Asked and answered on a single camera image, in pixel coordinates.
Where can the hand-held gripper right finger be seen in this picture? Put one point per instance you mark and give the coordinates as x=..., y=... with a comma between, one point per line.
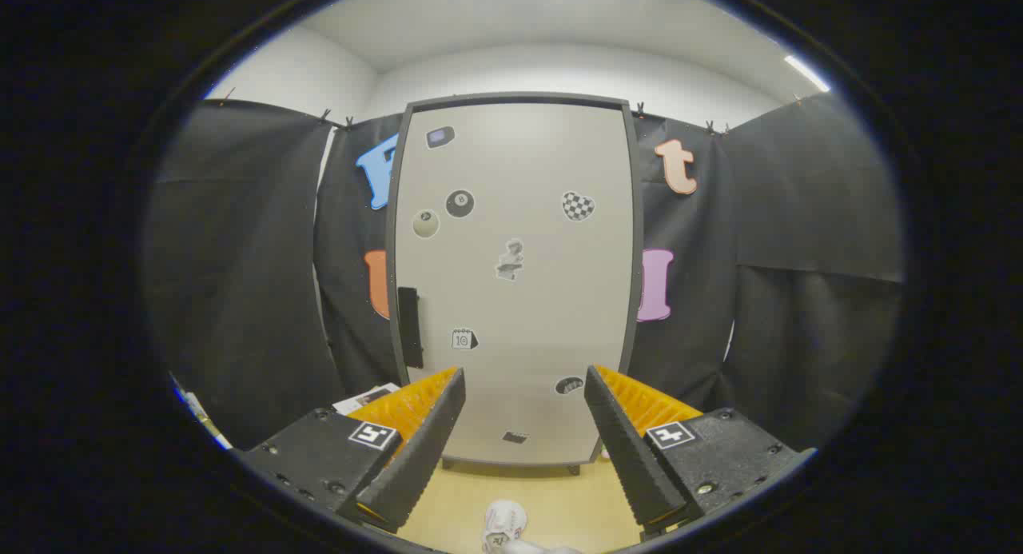
x=631, y=458

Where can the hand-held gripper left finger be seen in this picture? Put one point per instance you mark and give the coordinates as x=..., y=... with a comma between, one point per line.
x=423, y=458

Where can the white canvas shoe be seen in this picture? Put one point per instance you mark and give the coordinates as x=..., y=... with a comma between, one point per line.
x=503, y=522

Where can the light grey shoe cabinet door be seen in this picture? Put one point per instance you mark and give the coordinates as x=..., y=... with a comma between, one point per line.
x=519, y=338

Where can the dark grey shoe cabinet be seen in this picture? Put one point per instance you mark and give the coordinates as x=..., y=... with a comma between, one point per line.
x=519, y=99

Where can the white book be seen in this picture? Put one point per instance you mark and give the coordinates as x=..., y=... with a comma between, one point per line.
x=364, y=398

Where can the black backdrop cloth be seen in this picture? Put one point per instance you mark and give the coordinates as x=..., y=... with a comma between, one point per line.
x=240, y=258

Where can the long ceiling light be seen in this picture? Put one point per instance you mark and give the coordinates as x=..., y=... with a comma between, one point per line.
x=807, y=73

